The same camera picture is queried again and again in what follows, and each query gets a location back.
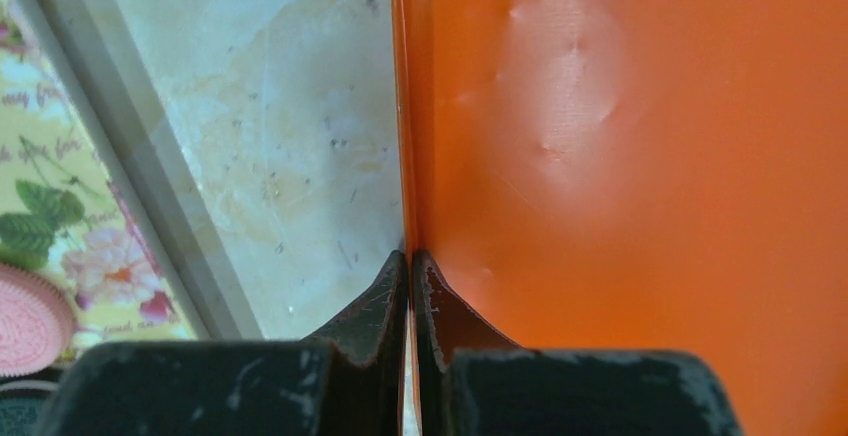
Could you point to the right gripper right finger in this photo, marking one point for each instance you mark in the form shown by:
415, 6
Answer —
474, 380

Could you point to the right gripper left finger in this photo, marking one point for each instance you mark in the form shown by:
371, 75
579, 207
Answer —
345, 378

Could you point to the orange box lid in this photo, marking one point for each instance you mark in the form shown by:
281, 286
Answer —
642, 174

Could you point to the pink cookie right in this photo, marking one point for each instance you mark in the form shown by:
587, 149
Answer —
37, 323

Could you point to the floral tray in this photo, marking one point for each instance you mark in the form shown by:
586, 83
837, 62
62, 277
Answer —
70, 214

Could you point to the black cookie right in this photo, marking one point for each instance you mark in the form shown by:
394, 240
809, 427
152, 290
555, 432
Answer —
22, 402

